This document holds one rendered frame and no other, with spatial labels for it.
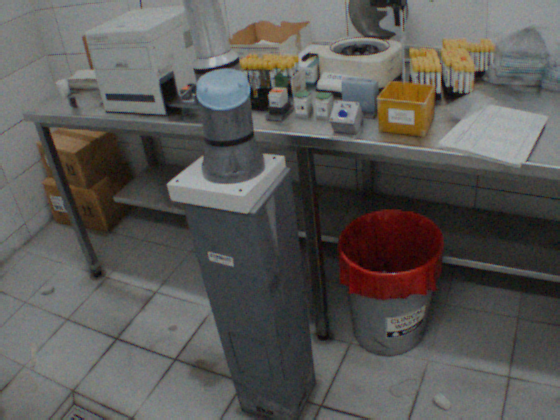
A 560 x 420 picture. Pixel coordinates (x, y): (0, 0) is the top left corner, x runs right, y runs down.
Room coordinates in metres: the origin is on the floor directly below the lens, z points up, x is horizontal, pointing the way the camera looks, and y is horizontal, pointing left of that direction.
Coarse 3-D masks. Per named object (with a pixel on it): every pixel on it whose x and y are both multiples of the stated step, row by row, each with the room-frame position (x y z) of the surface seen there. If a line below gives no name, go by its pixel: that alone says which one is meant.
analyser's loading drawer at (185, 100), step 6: (168, 96) 1.67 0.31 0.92; (174, 96) 1.66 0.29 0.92; (180, 96) 1.65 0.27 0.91; (186, 96) 1.60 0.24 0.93; (192, 96) 1.63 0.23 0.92; (168, 102) 1.62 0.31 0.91; (174, 102) 1.61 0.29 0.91; (180, 102) 1.60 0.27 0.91; (186, 102) 1.57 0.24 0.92; (192, 102) 1.56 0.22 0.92; (198, 108) 1.55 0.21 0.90
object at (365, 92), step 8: (344, 80) 1.43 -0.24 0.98; (352, 80) 1.43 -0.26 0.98; (360, 80) 1.42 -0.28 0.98; (368, 80) 1.41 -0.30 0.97; (376, 80) 1.41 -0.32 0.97; (344, 88) 1.43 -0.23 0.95; (352, 88) 1.41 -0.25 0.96; (360, 88) 1.40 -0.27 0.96; (368, 88) 1.39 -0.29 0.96; (376, 88) 1.40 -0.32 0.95; (344, 96) 1.43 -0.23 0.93; (352, 96) 1.42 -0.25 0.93; (360, 96) 1.40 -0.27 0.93; (368, 96) 1.39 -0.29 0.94; (376, 96) 1.39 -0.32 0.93; (360, 104) 1.40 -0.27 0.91; (368, 104) 1.39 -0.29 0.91; (376, 104) 1.39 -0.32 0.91; (368, 112) 1.39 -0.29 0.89; (376, 112) 1.39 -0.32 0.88
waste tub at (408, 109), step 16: (384, 96) 1.33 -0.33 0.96; (400, 96) 1.37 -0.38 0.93; (416, 96) 1.35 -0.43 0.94; (432, 96) 1.30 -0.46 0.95; (384, 112) 1.27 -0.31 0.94; (400, 112) 1.25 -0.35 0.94; (416, 112) 1.23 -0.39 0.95; (432, 112) 1.30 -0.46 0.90; (384, 128) 1.27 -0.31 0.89; (400, 128) 1.25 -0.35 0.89; (416, 128) 1.23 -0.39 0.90
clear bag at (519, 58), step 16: (512, 32) 1.60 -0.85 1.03; (528, 32) 1.54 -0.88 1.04; (544, 32) 1.51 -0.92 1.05; (496, 48) 1.59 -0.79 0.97; (512, 48) 1.51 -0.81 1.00; (528, 48) 1.51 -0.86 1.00; (544, 48) 1.52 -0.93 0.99; (496, 64) 1.54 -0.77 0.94; (512, 64) 1.50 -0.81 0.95; (528, 64) 1.49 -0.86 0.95; (544, 64) 1.48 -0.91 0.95; (496, 80) 1.52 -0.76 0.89; (512, 80) 1.51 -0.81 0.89; (528, 80) 1.48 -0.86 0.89
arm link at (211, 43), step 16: (192, 0) 1.24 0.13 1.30; (208, 0) 1.24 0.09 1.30; (192, 16) 1.24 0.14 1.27; (208, 16) 1.24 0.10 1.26; (192, 32) 1.25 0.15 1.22; (208, 32) 1.23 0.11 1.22; (224, 32) 1.26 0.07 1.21; (208, 48) 1.23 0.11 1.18; (224, 48) 1.24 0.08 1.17; (208, 64) 1.22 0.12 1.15; (224, 64) 1.22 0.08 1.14; (240, 64) 1.26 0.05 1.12
